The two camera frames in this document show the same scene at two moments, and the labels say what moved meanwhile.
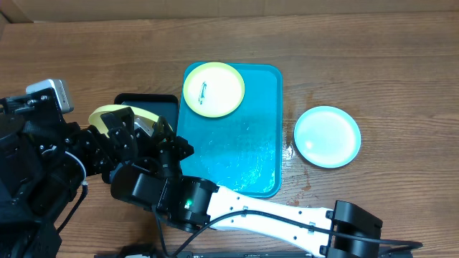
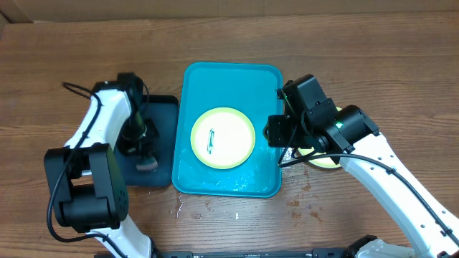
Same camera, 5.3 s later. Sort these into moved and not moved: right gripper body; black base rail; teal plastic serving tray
Moved: right gripper body
Not moved: teal plastic serving tray; black base rail
